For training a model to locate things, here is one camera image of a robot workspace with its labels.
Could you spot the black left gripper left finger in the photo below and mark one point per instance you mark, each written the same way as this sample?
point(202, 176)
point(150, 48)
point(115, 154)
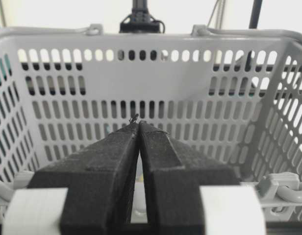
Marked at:
point(85, 193)

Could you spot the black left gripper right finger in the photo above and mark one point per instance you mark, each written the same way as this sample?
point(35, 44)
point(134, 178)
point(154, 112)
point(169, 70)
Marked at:
point(188, 193)

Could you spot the grey plastic shopping basket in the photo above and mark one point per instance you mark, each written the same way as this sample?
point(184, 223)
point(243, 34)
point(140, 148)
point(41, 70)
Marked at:
point(237, 100)

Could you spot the black vertical pole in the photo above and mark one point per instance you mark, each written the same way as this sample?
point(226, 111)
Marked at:
point(255, 14)

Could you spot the grey basket handle far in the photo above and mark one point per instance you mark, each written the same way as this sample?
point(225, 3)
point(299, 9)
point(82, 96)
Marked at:
point(198, 30)

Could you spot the black camera stand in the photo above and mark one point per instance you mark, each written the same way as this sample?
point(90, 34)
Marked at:
point(140, 20)

